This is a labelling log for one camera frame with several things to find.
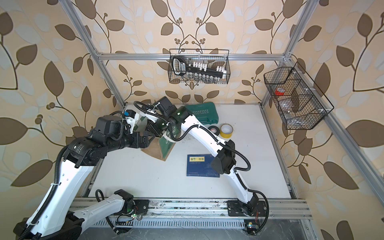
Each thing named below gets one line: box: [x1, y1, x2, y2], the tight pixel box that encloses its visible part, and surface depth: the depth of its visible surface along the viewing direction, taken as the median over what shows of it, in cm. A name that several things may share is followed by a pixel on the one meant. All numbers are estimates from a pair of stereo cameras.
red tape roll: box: [275, 87, 285, 96], surface depth 84 cm
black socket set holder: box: [172, 56, 227, 80], surface depth 86 cm
